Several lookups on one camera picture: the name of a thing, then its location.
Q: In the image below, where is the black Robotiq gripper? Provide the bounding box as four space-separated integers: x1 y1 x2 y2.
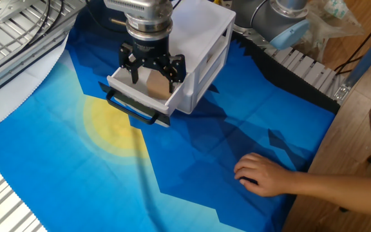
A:
118 35 187 94

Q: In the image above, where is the person's bare forearm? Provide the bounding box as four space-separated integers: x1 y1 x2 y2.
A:
288 170 371 222

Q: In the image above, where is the clear plastic bag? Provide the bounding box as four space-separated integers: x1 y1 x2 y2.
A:
301 0 365 54

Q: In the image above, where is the blue cloth with yellow sun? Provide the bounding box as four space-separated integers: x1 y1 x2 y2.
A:
0 6 341 232

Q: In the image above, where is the grey aluminium frame beam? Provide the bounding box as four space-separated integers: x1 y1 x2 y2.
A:
333 21 371 102

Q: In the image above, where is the person's bare hand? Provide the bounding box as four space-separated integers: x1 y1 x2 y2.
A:
233 152 295 198

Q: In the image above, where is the silver perforated metal plate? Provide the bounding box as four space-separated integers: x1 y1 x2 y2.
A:
0 0 40 24

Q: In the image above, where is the black floor cable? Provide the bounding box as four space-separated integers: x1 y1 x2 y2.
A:
333 9 371 77

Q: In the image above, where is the black table cable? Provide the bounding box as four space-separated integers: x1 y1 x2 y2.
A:
11 0 66 49
0 0 53 64

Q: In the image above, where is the white plastic drawer cabinet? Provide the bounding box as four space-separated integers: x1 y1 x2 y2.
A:
167 0 237 115

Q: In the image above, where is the white drawer with black handle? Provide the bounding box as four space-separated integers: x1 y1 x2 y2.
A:
98 66 189 128

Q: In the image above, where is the tan object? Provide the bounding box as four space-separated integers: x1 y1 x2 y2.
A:
146 70 173 101

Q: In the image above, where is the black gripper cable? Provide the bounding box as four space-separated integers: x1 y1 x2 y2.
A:
84 0 183 35

